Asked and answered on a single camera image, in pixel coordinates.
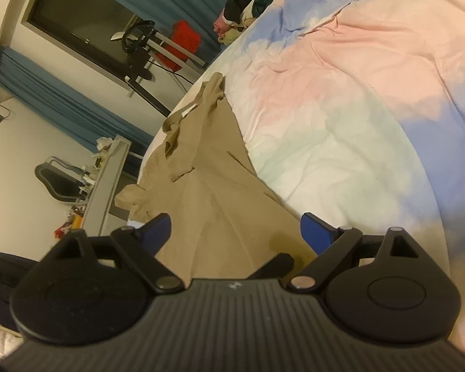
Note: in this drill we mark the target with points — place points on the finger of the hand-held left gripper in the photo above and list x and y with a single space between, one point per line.
277 265

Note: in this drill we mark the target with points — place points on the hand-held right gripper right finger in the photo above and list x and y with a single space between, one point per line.
314 233

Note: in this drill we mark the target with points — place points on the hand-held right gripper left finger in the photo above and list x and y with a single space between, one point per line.
158 229

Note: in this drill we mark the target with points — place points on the tan garment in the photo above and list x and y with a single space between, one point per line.
217 186

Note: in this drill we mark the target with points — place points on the white dressing table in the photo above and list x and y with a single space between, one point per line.
106 186

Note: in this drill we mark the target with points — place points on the row of cosmetic bottles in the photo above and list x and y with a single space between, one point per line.
91 174

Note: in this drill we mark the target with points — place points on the bed with pastel sheet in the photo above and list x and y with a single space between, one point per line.
352 155

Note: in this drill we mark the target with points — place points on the pile of small cosmetics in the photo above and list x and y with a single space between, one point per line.
68 224

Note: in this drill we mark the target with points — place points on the white tissue box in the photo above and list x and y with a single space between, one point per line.
104 143

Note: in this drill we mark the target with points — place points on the wavy black-framed mirror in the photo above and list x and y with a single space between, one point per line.
56 180

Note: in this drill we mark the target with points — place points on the narrow blue curtain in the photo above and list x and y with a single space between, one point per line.
69 97

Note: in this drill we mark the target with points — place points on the red cloth bag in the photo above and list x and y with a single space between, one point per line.
182 42

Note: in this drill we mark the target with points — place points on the garment steamer on stand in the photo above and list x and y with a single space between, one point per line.
143 38

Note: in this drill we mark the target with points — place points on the white quilted cloth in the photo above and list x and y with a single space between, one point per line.
0 339

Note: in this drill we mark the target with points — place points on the cream garment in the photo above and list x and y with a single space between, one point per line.
234 35

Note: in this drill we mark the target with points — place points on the pink garment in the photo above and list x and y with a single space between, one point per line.
221 28

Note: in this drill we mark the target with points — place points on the pastel crumpled duvet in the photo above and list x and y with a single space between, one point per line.
391 27

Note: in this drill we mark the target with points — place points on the dark window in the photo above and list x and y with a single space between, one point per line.
81 19

